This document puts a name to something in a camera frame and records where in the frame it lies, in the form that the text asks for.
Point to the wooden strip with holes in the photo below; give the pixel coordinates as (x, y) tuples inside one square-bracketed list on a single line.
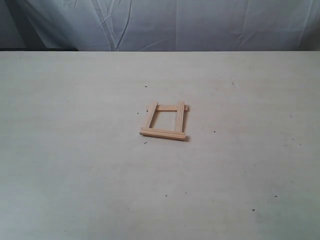
[(168, 108)]

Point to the white backdrop curtain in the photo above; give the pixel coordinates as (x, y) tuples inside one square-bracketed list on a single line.
[(160, 25)]

